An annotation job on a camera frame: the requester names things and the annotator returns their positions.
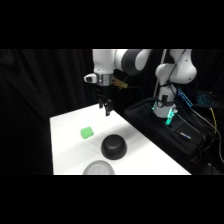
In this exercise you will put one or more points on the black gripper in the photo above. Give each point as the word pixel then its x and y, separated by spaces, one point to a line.
pixel 103 93

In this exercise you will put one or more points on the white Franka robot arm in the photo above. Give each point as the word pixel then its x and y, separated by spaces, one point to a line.
pixel 138 61

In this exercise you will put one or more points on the green triangle block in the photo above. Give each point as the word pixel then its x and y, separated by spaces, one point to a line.
pixel 87 132

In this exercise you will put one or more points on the black bowl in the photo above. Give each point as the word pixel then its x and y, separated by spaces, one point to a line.
pixel 114 146

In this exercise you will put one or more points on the grey round plate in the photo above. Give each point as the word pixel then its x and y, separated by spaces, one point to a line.
pixel 98 168

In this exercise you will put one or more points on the black curtain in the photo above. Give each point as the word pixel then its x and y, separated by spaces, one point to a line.
pixel 40 100

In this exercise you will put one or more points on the green status light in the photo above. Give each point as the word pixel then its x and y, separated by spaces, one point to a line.
pixel 170 117

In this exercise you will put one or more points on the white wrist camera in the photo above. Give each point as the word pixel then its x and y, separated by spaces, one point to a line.
pixel 90 78

